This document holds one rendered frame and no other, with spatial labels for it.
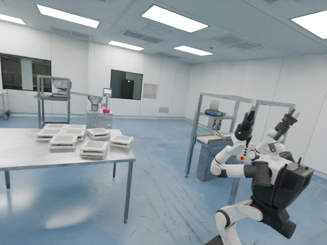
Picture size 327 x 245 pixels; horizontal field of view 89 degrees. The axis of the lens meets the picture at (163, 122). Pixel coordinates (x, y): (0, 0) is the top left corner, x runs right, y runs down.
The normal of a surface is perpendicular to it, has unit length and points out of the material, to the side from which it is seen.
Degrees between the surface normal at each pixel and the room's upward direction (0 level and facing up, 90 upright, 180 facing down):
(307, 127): 90
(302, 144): 90
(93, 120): 90
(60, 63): 90
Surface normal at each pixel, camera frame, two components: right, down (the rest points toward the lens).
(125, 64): 0.46, 0.25
